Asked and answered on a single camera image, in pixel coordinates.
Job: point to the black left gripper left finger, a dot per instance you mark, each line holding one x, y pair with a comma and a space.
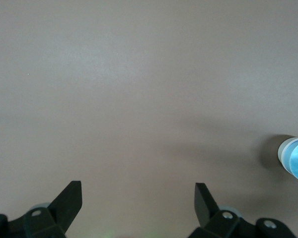
64, 210

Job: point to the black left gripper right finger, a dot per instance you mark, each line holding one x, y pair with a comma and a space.
204, 210

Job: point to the white plastic bowl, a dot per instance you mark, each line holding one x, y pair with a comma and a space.
281, 152

